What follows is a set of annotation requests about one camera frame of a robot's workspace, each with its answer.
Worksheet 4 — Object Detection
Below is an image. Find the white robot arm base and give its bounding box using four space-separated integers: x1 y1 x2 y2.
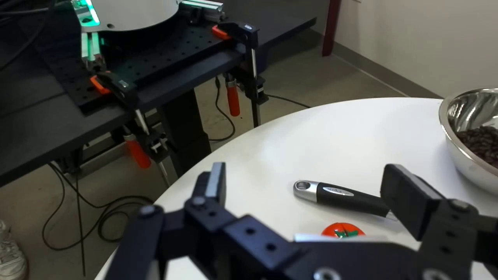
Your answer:
71 0 181 33

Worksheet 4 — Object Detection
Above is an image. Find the orange handled clamp rear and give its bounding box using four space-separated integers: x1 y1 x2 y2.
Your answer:
212 22 267 117

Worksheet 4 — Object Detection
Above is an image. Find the black ladle with grey handle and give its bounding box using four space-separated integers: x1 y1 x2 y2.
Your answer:
293 181 390 217

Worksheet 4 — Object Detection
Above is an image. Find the steel mixing bowl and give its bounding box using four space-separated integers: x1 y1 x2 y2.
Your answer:
439 88 498 195

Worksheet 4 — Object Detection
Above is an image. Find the white sneaker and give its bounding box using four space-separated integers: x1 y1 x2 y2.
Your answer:
0 220 29 280

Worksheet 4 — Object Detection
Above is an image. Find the orange handled clamp front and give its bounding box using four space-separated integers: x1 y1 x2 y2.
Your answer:
91 72 169 172

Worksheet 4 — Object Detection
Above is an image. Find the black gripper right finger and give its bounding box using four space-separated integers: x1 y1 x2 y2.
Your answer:
380 164 444 242

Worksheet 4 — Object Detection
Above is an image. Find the black floor cable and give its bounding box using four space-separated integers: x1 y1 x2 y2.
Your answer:
41 161 156 277

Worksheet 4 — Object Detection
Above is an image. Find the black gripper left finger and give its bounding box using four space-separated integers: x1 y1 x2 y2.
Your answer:
190 162 226 218

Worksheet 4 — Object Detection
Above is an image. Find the orange handled clamp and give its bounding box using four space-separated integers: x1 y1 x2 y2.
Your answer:
212 22 267 117
91 72 169 172

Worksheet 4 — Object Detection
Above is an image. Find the orange toy tomato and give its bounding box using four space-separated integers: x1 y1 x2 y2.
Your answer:
323 223 365 240

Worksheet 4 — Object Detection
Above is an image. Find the black perforated mounting table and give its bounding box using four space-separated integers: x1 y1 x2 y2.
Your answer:
0 0 316 186

